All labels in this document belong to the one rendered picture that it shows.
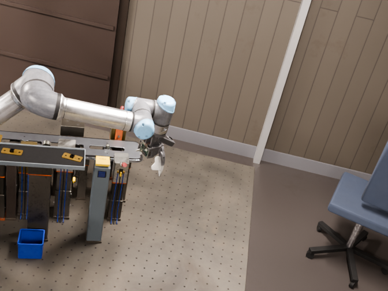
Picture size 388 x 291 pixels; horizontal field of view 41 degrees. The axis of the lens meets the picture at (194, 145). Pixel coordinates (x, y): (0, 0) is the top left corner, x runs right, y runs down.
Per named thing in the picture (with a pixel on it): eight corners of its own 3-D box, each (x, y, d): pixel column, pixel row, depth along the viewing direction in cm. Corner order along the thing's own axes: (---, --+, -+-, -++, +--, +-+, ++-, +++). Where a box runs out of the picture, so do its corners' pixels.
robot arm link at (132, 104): (129, 105, 197) (157, 109, 200) (126, 92, 206) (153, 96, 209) (125, 123, 201) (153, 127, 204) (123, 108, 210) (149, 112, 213)
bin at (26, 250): (44, 243, 243) (45, 229, 239) (42, 259, 235) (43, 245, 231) (19, 242, 241) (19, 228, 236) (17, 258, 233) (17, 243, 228)
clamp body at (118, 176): (120, 210, 274) (129, 153, 255) (120, 225, 264) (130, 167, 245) (105, 209, 272) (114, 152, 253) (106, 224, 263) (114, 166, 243)
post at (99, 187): (101, 232, 257) (111, 159, 234) (101, 243, 251) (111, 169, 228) (85, 231, 255) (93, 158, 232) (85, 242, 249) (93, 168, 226)
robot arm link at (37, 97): (21, 92, 173) (160, 121, 190) (23, 77, 182) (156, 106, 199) (14, 121, 179) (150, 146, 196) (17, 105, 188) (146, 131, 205)
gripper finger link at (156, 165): (150, 178, 220) (147, 157, 219) (161, 175, 224) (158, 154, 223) (155, 179, 218) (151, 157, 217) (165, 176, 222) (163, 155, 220)
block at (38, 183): (49, 230, 252) (53, 153, 228) (48, 241, 245) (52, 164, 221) (27, 228, 249) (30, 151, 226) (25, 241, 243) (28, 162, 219)
